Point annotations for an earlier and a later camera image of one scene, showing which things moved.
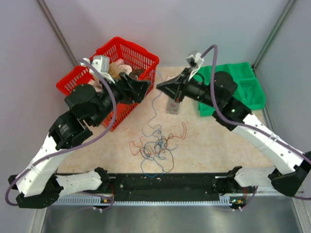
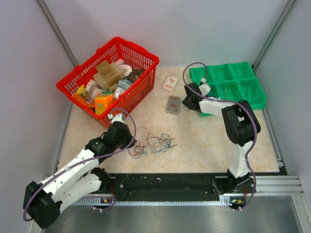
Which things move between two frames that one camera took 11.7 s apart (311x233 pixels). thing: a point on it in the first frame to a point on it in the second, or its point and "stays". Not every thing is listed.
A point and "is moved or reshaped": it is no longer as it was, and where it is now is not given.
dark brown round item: x=134 y=74 stays
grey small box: x=172 y=107 stays
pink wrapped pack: x=97 y=86 stays
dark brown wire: x=253 y=93 stays
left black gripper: x=131 y=91 to x=129 y=135
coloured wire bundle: x=157 y=154 is moved or reshaped
